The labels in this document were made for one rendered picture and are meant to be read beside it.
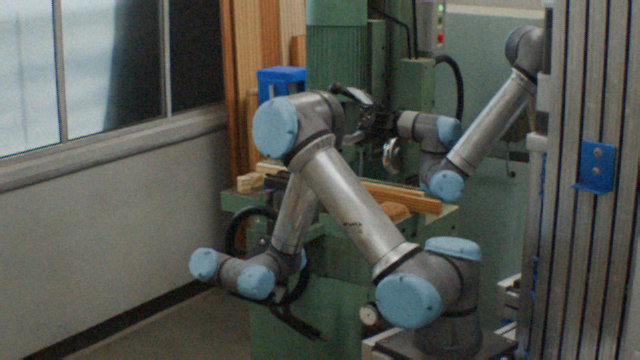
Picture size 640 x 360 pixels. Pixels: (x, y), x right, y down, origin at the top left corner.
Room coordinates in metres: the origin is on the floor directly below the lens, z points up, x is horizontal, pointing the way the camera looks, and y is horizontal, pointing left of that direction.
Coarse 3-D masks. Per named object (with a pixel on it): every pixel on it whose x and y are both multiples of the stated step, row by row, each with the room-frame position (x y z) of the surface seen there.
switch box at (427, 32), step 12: (420, 0) 2.55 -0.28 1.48; (432, 0) 2.55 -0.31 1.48; (444, 0) 2.60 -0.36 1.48; (420, 12) 2.55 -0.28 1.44; (432, 12) 2.53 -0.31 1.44; (444, 12) 2.60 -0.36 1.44; (420, 24) 2.55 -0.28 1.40; (432, 24) 2.53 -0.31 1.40; (444, 24) 2.60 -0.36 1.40; (420, 36) 2.55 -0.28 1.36; (432, 36) 2.53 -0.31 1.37; (444, 36) 2.60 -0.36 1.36; (420, 48) 2.55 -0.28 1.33; (432, 48) 2.53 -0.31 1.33; (444, 48) 2.60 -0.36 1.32
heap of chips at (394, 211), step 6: (384, 204) 2.19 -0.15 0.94; (390, 204) 2.19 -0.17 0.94; (396, 204) 2.20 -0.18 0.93; (384, 210) 2.16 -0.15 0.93; (390, 210) 2.16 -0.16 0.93; (396, 210) 2.18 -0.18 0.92; (402, 210) 2.19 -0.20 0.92; (408, 210) 2.22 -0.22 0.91; (390, 216) 2.14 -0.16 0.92; (396, 216) 2.16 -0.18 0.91; (402, 216) 2.18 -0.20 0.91
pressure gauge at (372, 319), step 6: (366, 306) 2.07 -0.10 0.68; (372, 306) 2.06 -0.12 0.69; (360, 312) 2.08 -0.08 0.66; (366, 312) 2.07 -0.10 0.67; (372, 312) 2.06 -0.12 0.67; (378, 312) 2.06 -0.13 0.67; (360, 318) 2.08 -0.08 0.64; (366, 318) 2.07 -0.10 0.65; (372, 318) 2.06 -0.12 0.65; (378, 318) 2.05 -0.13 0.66; (366, 324) 2.07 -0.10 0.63; (372, 324) 2.06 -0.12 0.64
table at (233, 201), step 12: (228, 192) 2.43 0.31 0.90; (252, 192) 2.43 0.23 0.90; (228, 204) 2.43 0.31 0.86; (240, 204) 2.40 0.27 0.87; (252, 204) 2.37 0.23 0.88; (252, 216) 2.37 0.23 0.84; (324, 216) 2.23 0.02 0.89; (408, 216) 2.20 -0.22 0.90; (420, 216) 2.25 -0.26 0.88; (264, 228) 2.23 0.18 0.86; (312, 228) 2.19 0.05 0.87; (324, 228) 2.22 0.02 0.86; (336, 228) 2.20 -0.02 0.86; (408, 228) 2.19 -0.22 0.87; (420, 228) 2.25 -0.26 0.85
